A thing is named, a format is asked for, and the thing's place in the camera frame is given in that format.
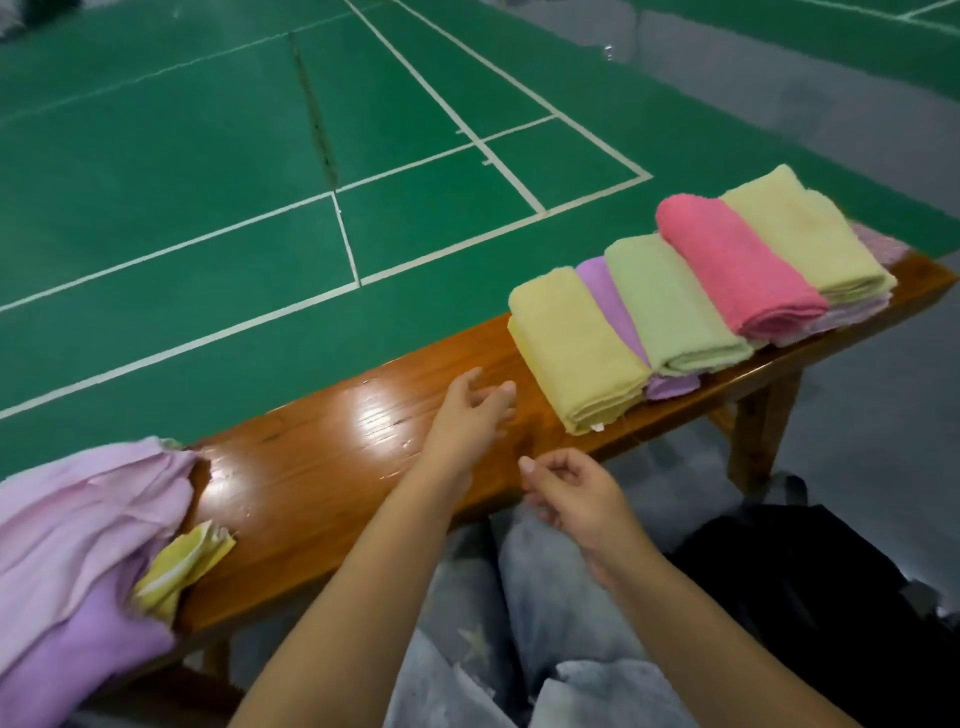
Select person's left hand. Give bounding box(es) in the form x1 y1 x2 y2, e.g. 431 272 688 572
412 367 519 489

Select person's right hand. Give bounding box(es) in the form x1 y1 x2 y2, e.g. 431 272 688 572
517 447 662 584

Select purple towel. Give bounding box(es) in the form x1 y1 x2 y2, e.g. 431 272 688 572
0 562 179 728
576 255 702 402

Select light green striped towel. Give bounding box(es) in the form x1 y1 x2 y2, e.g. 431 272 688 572
604 232 756 378

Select hot pink towel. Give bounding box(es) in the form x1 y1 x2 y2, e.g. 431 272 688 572
655 193 830 342

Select yellow white striped cloth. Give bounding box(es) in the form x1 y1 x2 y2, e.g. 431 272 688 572
132 520 239 624

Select light pink towel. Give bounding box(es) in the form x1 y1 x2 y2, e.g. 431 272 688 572
0 436 201 677
772 292 896 350

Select person's left forearm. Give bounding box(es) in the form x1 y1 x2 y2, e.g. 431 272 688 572
228 465 459 728

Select person's right forearm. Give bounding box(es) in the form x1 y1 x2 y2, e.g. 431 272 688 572
600 543 864 728

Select person's grey trousers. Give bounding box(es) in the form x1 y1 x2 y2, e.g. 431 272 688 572
412 507 677 707

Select brown wooden bench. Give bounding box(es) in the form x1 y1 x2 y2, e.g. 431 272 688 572
90 247 959 707

